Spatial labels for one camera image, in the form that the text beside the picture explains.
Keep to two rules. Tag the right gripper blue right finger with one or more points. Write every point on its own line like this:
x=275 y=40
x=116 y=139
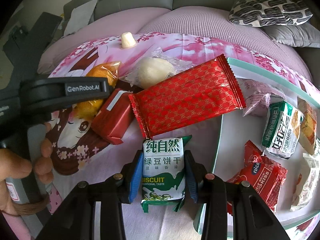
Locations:
x=191 y=175

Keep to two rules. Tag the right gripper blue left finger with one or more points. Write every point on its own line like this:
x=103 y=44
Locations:
x=135 y=175

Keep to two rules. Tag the green mung bean biscuit pack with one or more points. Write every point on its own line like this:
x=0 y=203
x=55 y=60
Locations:
x=163 y=178

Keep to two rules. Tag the small red box snack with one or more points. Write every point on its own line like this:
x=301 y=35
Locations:
x=114 y=117

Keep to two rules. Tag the red nice kiss packet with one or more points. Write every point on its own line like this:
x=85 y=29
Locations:
x=264 y=174

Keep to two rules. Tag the large red patterned snack pack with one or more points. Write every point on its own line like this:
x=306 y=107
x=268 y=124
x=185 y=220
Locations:
x=200 y=93

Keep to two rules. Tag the pink snack packet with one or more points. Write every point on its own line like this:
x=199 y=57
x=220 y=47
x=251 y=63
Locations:
x=258 y=96

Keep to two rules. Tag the green white cracker packet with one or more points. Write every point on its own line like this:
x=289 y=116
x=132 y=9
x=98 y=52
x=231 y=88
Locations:
x=282 y=129

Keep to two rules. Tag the round white bun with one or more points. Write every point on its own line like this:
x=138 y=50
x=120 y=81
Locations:
x=154 y=68

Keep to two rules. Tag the orange cream cracker packet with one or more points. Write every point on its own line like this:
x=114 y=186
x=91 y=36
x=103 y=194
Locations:
x=308 y=127

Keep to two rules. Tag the small cream jelly cup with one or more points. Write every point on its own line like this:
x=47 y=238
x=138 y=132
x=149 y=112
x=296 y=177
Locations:
x=127 y=40

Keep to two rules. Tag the white printed snack packet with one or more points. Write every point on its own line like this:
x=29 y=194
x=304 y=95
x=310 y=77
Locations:
x=307 y=181

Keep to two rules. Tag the person left hand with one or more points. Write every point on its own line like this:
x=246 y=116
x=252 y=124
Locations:
x=26 y=169

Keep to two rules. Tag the pink cartoon printed blanket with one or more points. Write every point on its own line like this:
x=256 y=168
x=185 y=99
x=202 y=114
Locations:
x=89 y=196

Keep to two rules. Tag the teal shallow cardboard tray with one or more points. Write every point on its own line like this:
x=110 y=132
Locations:
x=237 y=129

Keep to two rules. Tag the pale pillow on sofa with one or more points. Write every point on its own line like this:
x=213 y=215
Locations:
x=80 y=17

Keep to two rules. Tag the grey cushion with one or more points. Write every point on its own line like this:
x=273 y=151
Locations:
x=304 y=35

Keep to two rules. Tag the black white patterned pillow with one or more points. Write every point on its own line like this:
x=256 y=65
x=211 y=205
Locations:
x=261 y=13

